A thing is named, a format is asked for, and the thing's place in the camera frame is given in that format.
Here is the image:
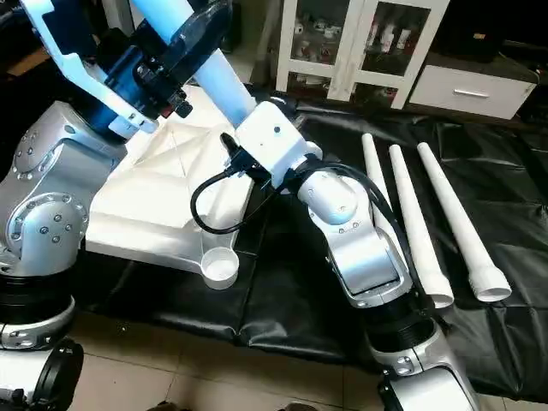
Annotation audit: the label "white glass-door cabinet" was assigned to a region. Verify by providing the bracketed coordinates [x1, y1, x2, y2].
[272, 0, 446, 110]

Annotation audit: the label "white plastic table top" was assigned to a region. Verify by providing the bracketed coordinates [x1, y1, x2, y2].
[84, 84, 268, 290]

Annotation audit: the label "black mat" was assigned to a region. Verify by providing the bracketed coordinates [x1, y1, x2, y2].
[51, 86, 548, 405]

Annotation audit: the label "white plastic table leg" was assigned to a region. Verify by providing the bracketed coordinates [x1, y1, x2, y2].
[128, 0, 259, 129]
[416, 141, 513, 304]
[388, 144, 456, 310]
[360, 133, 396, 211]

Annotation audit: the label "white drawer unit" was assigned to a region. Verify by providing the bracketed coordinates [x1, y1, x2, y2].
[409, 60, 540, 121]

